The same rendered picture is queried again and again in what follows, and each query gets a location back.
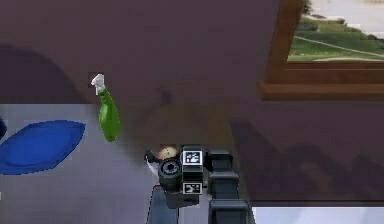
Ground red apple with long stem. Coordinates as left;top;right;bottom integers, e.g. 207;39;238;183
157;145;178;161

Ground blue plate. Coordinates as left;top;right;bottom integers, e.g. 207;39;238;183
0;119;87;176

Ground brown wooden framed window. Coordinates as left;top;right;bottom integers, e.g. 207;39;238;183
258;0;384;102

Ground grey flat object red edge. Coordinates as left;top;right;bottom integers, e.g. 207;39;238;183
145;184;182;224

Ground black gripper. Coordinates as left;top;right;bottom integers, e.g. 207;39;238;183
143;150;201;210

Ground green spray bottle white nozzle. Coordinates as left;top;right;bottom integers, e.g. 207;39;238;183
90;73;122;143

